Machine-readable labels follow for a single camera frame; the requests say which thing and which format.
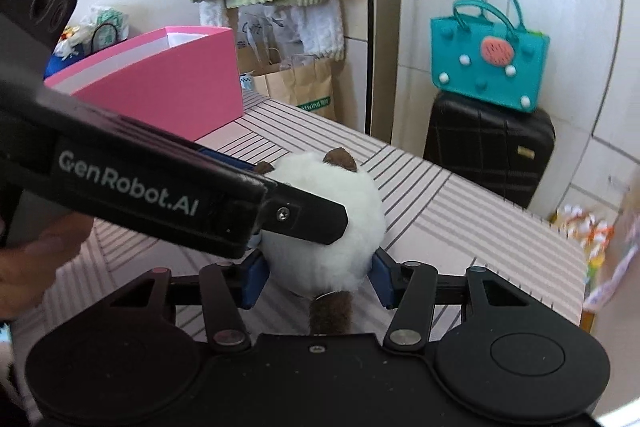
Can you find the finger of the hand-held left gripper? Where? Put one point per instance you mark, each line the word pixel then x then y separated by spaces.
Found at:
pixel 310 217
pixel 225 162

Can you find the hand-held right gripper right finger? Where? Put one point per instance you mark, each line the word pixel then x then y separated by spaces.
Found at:
pixel 382 279

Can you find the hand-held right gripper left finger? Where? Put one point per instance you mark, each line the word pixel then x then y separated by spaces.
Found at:
pixel 254 281

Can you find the white cat plush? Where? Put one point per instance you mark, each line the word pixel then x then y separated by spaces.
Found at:
pixel 340 267

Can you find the pink cardboard box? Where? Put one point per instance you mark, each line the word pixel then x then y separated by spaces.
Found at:
pixel 175 92

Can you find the person's left hand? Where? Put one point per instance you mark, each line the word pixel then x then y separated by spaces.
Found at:
pixel 35 267

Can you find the striped pink tablecloth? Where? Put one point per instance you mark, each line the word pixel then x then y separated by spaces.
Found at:
pixel 450 227

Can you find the brown paper bag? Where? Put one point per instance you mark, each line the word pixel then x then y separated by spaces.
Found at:
pixel 300 87

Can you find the woven basket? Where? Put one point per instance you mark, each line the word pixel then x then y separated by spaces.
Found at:
pixel 107 38

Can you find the green white tissue pack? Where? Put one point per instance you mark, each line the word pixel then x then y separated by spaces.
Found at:
pixel 110 14

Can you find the black suitcase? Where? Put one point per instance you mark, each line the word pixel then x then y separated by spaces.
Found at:
pixel 480 147

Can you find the cream fleece pajama pants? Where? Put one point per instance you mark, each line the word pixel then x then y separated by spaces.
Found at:
pixel 320 27

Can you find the colourful snack packets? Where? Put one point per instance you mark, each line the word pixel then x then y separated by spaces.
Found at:
pixel 585 229

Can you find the teal felt handbag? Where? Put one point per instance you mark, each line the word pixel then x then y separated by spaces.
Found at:
pixel 465 52

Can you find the pale printed plastic bag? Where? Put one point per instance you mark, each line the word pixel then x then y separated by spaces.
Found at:
pixel 617 267

